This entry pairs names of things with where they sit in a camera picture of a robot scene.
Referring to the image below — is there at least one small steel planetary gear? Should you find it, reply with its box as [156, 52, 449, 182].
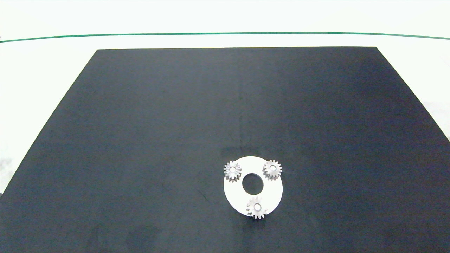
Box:
[262, 160, 283, 181]
[246, 197, 268, 220]
[224, 161, 242, 182]

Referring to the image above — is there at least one round white pin plate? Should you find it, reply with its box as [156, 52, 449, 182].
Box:
[223, 156, 283, 216]

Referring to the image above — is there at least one dark rectangular mat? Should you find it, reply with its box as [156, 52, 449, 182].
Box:
[0, 47, 450, 253]

